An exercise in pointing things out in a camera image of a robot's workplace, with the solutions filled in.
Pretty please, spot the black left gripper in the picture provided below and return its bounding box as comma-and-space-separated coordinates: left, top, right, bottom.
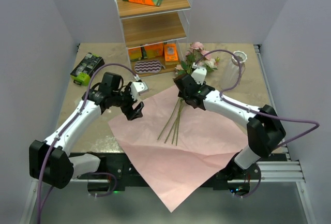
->
111, 82, 144, 120

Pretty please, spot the pink flower bunch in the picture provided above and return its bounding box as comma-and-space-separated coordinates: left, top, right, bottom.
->
157, 41, 220, 145

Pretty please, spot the pink wrapping paper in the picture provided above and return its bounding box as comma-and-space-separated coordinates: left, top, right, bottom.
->
109, 86, 248, 212

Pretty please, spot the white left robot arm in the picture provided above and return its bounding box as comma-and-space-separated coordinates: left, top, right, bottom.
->
29, 72, 148, 189

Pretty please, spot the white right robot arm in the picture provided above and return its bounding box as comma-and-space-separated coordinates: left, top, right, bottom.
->
173, 73, 286, 179

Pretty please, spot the white ribbed ceramic vase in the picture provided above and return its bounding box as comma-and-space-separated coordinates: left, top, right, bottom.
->
221, 51, 247, 89

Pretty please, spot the orange blister pack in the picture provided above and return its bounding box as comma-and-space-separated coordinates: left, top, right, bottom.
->
163, 43, 178, 63

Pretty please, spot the purple wavy pad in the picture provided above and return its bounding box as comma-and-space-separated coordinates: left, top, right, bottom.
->
134, 60, 166, 74

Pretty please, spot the orange box on shelf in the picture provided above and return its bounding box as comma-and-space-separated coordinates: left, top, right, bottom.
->
144, 43, 163, 58

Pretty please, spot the orange green box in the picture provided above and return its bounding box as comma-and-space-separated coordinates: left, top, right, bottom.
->
128, 47, 143, 62

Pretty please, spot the black green product box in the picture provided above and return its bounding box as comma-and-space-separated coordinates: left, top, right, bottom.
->
70, 52, 104, 86

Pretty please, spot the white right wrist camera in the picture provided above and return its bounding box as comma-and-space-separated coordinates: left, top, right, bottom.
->
191, 63, 207, 85

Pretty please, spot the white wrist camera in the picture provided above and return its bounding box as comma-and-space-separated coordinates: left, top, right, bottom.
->
130, 82, 148, 100
191, 63, 207, 85

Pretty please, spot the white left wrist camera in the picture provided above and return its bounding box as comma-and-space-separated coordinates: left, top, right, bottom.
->
130, 82, 148, 100

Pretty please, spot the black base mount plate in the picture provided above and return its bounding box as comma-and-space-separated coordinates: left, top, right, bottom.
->
78, 153, 262, 195

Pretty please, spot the white wire wooden shelf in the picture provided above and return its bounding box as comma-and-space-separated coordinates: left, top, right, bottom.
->
114, 0, 193, 77

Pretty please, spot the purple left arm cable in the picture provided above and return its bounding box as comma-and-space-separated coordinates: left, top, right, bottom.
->
36, 63, 142, 224

